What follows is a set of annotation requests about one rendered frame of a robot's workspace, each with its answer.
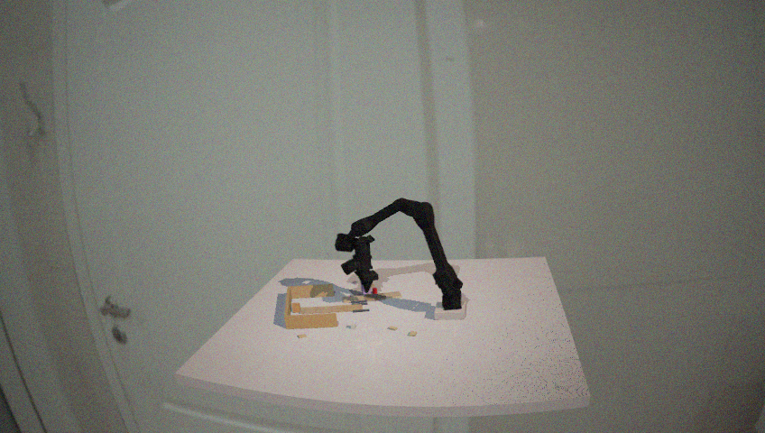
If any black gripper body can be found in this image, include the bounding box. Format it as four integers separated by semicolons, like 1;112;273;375
354;253;379;282

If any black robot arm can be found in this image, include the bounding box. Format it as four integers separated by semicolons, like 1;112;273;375
336;198;463;310

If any tan grid-patterned strip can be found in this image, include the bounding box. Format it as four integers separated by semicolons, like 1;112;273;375
336;304;363;312

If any tan striped strip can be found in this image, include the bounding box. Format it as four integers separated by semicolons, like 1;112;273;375
342;291;401;303

